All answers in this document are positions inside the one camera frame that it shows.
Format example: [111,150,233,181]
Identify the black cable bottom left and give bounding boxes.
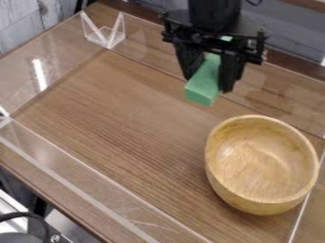
[0,211,49,243]

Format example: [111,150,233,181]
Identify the green rectangular block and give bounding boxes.
[183,35,235,107]

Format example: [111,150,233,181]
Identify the brown wooden bowl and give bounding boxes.
[204,115,319,215]

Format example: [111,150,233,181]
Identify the black metal bracket with bolt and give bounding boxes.
[43,228,73,243]

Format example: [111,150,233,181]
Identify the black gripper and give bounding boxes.
[162,0,267,93]

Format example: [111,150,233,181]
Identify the clear acrylic barrier walls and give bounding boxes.
[0,14,325,243]

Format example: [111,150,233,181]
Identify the clear acrylic corner bracket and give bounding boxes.
[80,11,126,49]

